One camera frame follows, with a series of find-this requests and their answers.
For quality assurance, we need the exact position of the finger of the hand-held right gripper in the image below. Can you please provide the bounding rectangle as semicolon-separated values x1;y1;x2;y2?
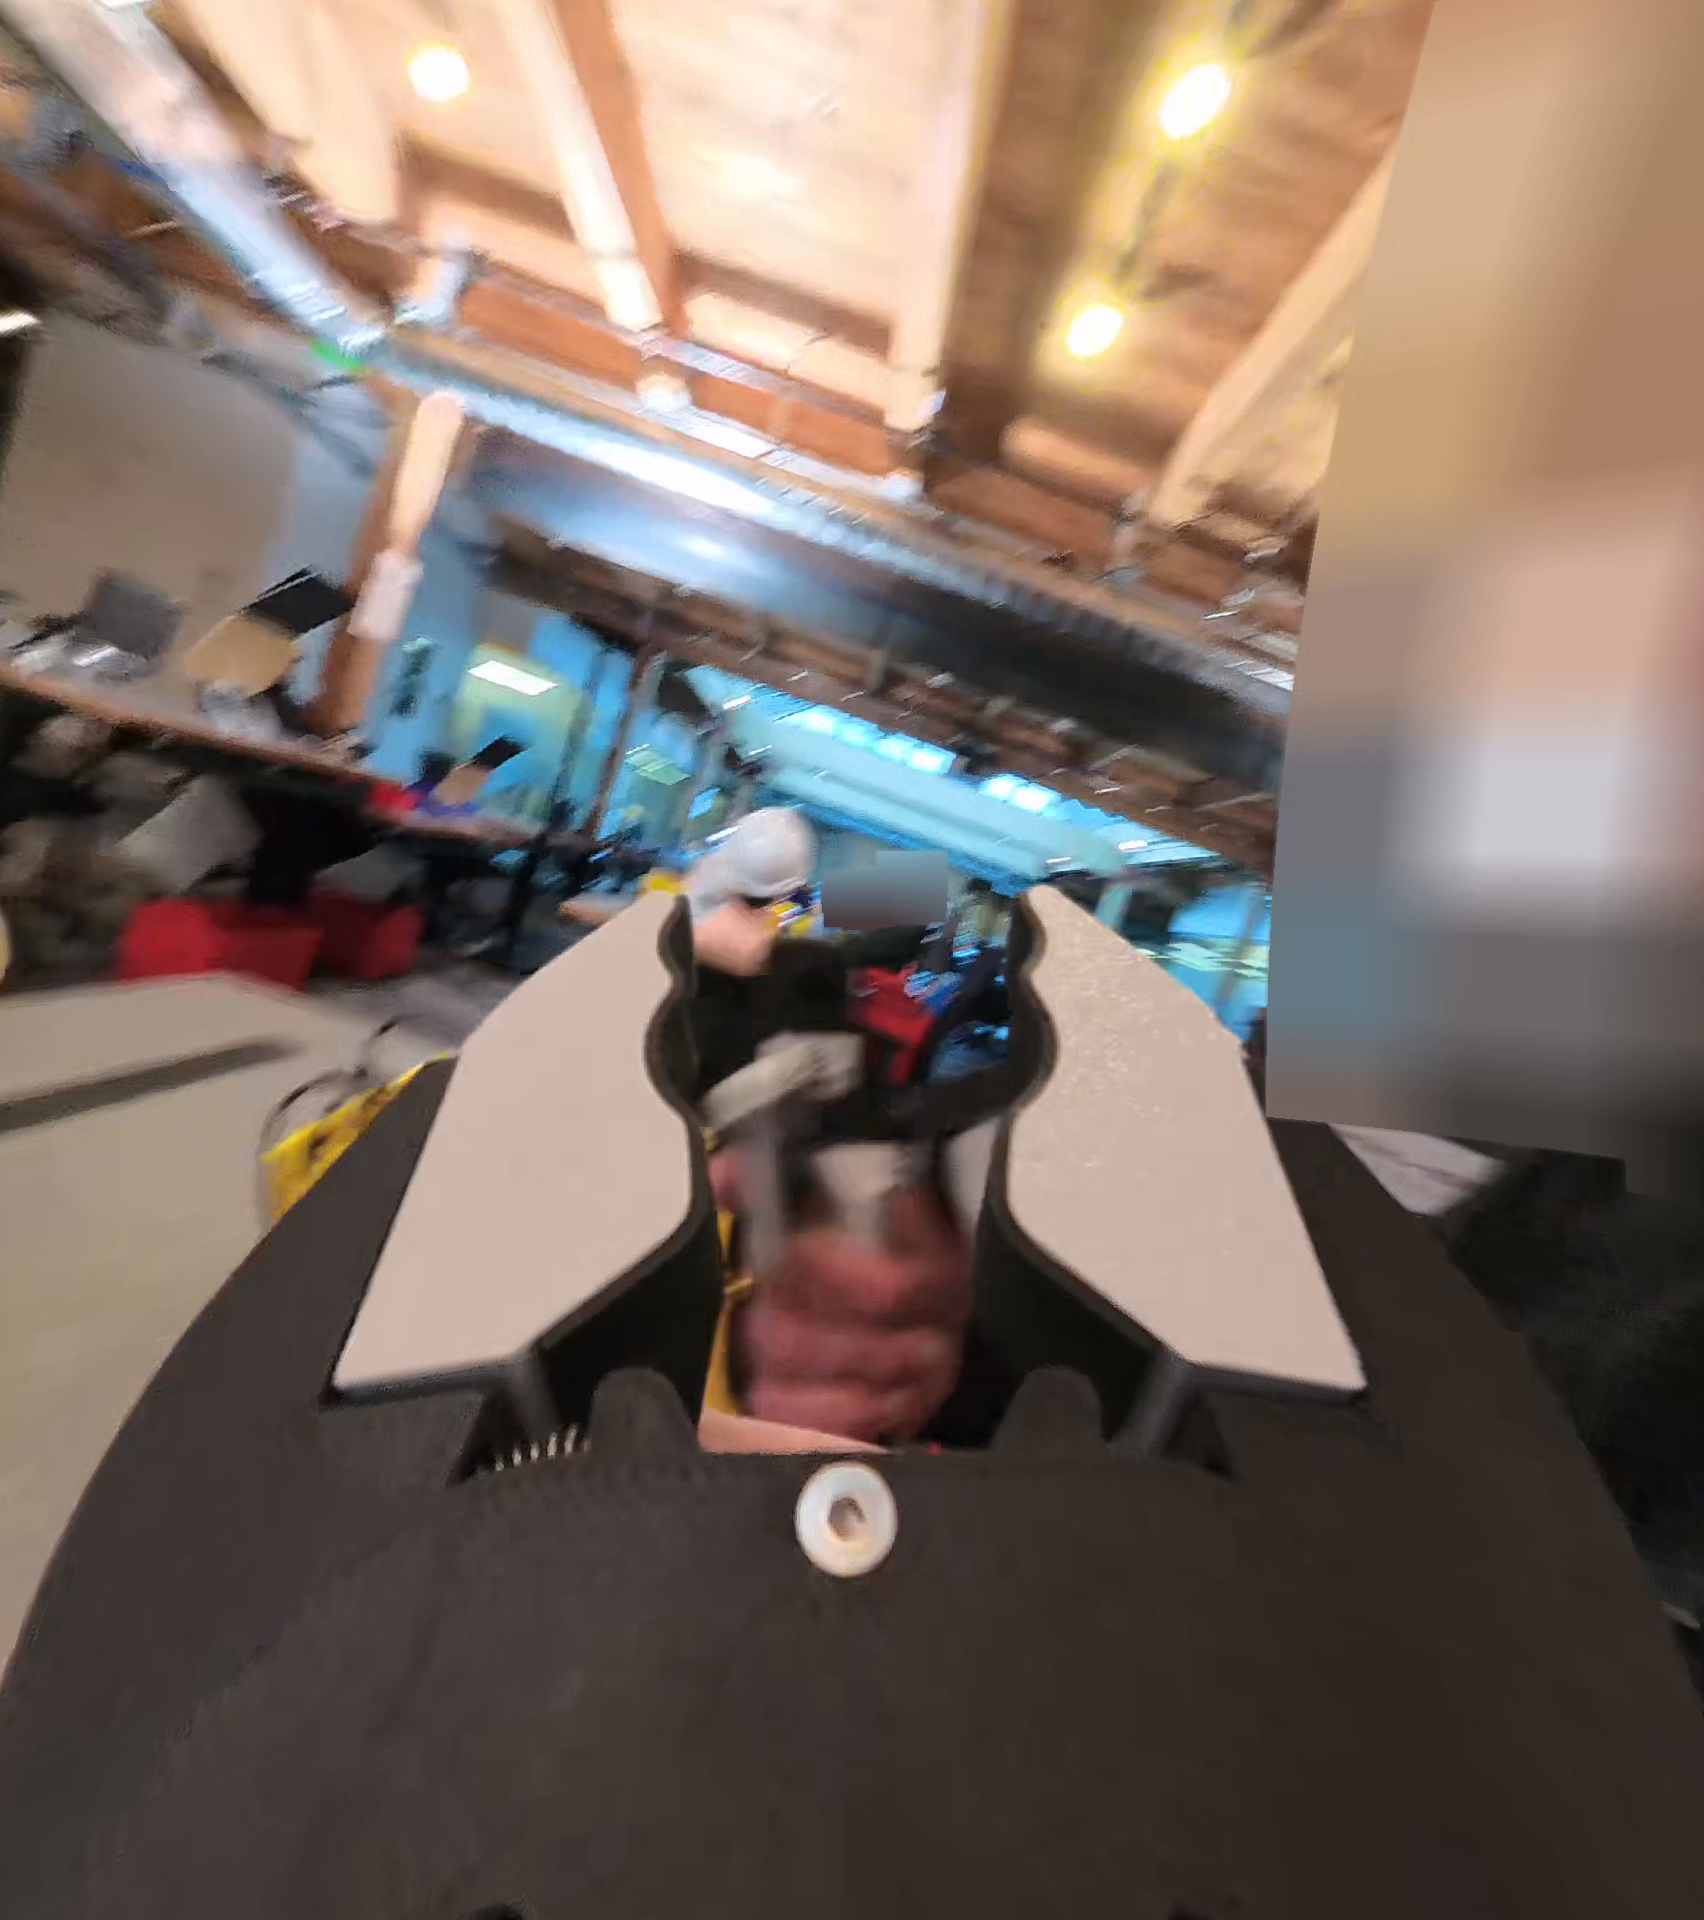
703;1033;867;1134

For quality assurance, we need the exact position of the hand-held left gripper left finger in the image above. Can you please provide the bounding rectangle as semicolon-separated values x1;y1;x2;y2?
331;895;723;1404

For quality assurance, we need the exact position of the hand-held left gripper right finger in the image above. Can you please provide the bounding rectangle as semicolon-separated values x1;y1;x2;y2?
985;885;1371;1404

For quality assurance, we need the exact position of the person's right hand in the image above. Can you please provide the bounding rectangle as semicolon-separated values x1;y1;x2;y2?
725;1201;979;1455

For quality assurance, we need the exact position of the red plastic bin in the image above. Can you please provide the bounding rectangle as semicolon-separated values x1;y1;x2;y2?
117;895;331;993
312;893;428;984

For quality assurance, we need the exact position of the person's black clothing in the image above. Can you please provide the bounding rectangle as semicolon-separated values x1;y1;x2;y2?
1333;1116;1704;1920

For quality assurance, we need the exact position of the open cardboard box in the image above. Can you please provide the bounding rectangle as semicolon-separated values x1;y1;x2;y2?
180;571;355;696

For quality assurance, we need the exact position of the long cluttered workbench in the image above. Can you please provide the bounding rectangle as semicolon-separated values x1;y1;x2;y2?
0;613;570;861

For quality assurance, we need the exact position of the wooden support post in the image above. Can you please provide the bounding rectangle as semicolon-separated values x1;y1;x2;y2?
312;383;475;738

